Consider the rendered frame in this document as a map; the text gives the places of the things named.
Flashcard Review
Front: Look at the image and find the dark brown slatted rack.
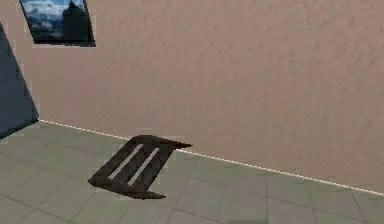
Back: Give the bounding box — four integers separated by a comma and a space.
87, 134, 193, 201

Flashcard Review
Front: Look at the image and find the framed blue landscape picture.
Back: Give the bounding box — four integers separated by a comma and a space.
18, 0, 97, 48

